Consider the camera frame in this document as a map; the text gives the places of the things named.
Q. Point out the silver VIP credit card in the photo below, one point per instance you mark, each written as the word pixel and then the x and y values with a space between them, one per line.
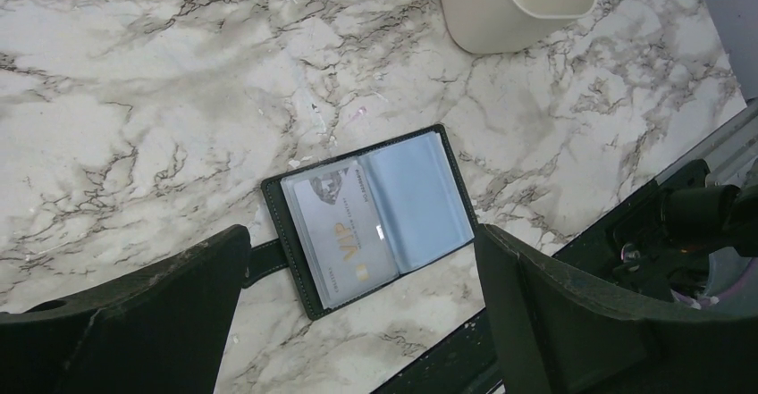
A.
pixel 341 232

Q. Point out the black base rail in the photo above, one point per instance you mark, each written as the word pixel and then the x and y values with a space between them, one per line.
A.
pixel 466 361

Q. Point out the black leather card holder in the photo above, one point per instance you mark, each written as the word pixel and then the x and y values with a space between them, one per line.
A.
pixel 420 196

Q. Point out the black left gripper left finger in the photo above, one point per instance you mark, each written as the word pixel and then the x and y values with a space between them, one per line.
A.
pixel 159 329

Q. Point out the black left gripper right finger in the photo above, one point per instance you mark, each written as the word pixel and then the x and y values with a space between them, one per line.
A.
pixel 558 329

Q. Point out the cream oblong plastic tray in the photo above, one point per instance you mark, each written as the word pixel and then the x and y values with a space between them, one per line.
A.
pixel 507 26

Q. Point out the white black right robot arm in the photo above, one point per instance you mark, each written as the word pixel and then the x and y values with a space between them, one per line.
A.
pixel 695 244

